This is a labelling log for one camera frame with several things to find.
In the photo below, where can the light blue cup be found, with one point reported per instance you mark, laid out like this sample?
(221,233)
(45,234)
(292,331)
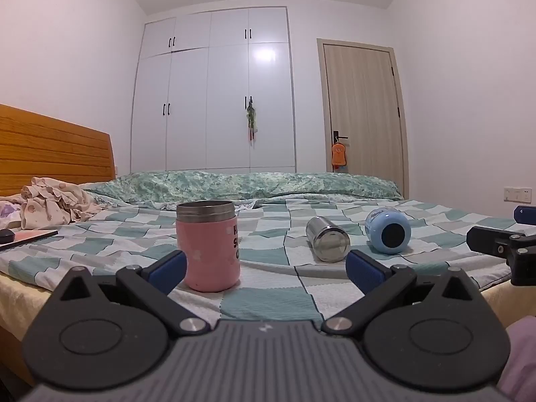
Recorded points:
(387,230)

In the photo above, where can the yellow bed sheet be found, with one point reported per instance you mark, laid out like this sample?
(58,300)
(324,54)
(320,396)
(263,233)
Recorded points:
(16,301)

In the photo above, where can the green hanging ornament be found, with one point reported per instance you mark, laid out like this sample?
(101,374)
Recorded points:
(251,121)

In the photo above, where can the white wall socket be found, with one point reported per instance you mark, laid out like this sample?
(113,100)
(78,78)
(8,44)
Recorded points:
(517,194)

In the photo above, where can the green floral quilt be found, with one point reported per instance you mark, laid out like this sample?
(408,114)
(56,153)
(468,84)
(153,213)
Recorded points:
(234,186)

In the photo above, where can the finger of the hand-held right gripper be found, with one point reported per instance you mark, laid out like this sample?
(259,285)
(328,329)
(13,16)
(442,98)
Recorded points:
(494,238)
(525,212)

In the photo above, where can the small black mouse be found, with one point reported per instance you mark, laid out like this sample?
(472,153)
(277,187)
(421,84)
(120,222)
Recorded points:
(6,235)

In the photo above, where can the checkered bed blanket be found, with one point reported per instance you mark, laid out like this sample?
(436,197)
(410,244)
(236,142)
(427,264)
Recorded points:
(272,259)

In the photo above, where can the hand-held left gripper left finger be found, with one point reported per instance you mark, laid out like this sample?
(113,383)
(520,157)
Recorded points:
(169,269)

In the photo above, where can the pink clothing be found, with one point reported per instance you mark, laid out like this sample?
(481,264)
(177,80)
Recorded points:
(521,360)

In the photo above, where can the crumpled spotted cream cloth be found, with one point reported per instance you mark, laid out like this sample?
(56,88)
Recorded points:
(50,203)

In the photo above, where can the purple patterned cloth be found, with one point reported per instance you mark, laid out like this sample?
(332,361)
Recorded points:
(8,213)

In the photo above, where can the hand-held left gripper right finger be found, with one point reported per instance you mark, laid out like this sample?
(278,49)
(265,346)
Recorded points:
(363,269)

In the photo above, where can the wooden headboard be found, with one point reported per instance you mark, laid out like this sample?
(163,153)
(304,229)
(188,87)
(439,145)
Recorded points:
(50,150)

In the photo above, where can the white wardrobe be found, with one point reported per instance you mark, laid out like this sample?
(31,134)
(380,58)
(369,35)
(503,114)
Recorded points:
(188,104)

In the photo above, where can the wooden door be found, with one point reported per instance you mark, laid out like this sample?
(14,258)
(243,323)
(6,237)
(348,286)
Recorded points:
(362,104)

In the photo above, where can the orange hanging plush toy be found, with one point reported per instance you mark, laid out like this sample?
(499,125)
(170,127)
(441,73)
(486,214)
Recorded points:
(338,157)

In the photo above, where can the wooden bed frame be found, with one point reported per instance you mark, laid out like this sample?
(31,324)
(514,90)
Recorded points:
(14,356)

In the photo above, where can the stainless steel cup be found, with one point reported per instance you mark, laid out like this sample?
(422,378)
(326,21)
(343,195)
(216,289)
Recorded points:
(328,238)

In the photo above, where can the flat dark tablet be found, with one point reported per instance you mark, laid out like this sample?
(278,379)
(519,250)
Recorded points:
(35,236)

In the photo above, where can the pink cup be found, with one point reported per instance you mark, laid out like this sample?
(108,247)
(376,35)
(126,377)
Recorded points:
(207,251)

